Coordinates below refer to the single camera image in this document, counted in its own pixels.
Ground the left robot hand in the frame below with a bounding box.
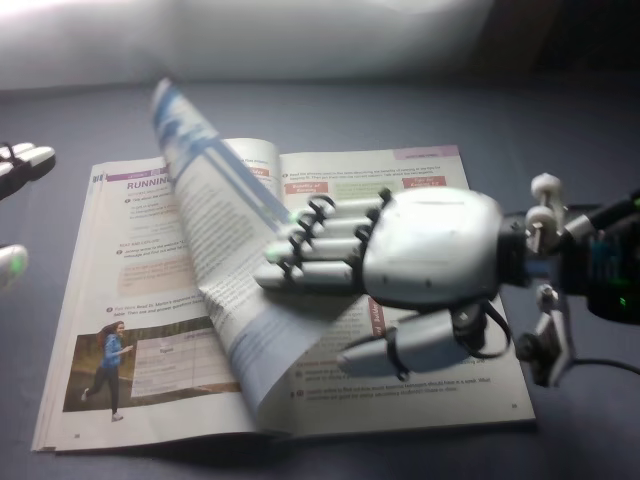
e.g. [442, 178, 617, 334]
[0, 141, 56, 292]

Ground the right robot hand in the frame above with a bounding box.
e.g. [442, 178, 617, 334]
[253, 188, 506, 382]

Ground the textbook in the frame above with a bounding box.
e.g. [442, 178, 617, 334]
[30, 77, 536, 454]

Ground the grey table cloth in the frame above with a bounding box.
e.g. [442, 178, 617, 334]
[0, 79, 640, 480]

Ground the thin black cable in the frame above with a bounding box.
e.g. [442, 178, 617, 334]
[564, 356, 640, 374]

